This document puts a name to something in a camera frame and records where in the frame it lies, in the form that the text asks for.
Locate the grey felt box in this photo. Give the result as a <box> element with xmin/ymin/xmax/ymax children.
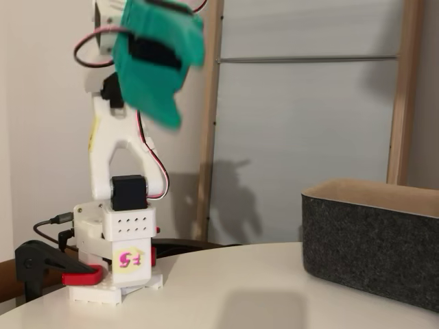
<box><xmin>301</xmin><ymin>178</ymin><xmax>439</xmax><ymax>313</ymax></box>

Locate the metal rod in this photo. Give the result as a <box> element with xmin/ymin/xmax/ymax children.
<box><xmin>215</xmin><ymin>54</ymin><xmax>401</xmax><ymax>64</ymax></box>

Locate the wooden framed frosted panel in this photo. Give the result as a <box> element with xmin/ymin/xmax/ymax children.
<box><xmin>197</xmin><ymin>0</ymin><xmax>426</xmax><ymax>241</ymax></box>

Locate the black clamp with red lever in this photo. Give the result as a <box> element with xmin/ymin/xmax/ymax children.
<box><xmin>150</xmin><ymin>225</ymin><xmax>162</xmax><ymax>268</ymax></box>

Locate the black clamp with red pad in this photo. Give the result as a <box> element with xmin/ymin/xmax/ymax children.
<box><xmin>14</xmin><ymin>239</ymin><xmax>104</xmax><ymax>304</ymax></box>

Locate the black usb cable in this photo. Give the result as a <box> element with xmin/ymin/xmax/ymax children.
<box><xmin>33</xmin><ymin>212</ymin><xmax>75</xmax><ymax>245</ymax></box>

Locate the black power cable plug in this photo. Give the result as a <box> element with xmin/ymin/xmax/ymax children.
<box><xmin>58</xmin><ymin>230</ymin><xmax>75</xmax><ymax>252</ymax></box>

